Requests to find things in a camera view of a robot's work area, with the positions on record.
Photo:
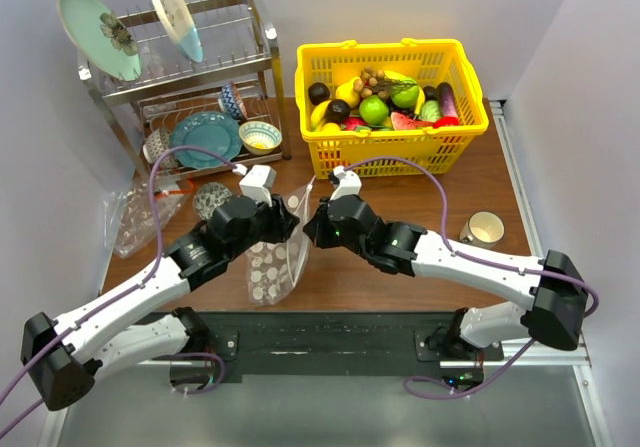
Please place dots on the grey patterned bowl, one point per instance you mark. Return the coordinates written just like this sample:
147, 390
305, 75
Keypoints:
155, 145

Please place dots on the yellow banana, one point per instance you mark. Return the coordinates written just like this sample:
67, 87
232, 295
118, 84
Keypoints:
420, 99

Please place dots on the brown longan bunch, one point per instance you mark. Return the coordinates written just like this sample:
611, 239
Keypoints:
381, 83

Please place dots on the cream ceramic mug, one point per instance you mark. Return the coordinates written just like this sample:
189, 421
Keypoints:
483, 229

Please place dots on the watermelon slice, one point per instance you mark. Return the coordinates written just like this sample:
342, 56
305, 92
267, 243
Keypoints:
402, 122

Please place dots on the cream and blue plate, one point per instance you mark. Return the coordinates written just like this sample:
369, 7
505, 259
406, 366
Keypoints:
176, 18

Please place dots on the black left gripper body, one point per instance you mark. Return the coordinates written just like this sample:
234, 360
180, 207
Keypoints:
269, 225

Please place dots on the yellow teal patterned bowl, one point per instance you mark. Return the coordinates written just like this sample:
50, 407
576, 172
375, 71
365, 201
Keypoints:
259, 138

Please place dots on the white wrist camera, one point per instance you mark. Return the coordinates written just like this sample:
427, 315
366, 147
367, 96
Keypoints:
345, 182
257, 184

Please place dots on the yellow lemon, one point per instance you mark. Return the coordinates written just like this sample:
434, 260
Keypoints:
331, 128

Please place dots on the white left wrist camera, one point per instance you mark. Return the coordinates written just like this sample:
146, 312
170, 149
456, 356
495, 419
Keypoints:
257, 184

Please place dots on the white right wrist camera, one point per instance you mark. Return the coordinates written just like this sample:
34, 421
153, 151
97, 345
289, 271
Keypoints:
345, 182

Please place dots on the clear polka dot zip bag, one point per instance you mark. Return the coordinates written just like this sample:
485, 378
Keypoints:
274, 270

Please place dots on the blue zigzag bowl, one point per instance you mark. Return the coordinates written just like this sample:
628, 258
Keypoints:
231, 102

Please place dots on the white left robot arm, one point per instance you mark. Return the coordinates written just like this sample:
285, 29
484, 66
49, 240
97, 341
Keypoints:
66, 356

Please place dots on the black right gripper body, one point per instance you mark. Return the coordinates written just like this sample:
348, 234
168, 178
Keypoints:
327, 235

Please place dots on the yellow plastic basket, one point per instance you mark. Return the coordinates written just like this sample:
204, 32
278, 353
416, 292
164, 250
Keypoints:
374, 150

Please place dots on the yellow pear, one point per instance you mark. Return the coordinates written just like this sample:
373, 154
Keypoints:
347, 93

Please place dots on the purple eggplant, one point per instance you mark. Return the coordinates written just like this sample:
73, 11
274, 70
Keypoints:
446, 100

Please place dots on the spare clear plastic bags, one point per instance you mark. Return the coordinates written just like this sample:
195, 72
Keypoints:
128, 221

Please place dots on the dark mangosteen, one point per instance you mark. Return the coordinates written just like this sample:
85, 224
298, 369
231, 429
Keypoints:
318, 93
337, 111

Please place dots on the teal scalloped plate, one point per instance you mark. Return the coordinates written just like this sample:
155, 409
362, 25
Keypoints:
213, 131

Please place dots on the green apple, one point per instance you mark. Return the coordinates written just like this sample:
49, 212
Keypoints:
373, 110
405, 93

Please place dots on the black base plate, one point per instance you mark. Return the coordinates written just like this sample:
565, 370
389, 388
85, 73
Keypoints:
400, 344

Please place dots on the metal dish rack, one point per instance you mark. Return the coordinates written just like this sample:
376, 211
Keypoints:
240, 45

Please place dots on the mint green flower plate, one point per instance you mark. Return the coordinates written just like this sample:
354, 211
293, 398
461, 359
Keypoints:
102, 37

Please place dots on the green cabbage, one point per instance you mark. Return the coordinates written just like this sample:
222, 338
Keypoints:
430, 111

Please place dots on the floral patterned ceramic bowl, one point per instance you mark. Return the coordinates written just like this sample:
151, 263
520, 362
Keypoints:
208, 197

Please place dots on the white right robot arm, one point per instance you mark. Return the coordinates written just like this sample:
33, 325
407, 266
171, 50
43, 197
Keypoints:
542, 298

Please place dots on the dark mangosteen front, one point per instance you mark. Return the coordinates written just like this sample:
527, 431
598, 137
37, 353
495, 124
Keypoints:
337, 111

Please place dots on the dark mangosteen back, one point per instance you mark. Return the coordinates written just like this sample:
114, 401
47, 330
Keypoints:
318, 93

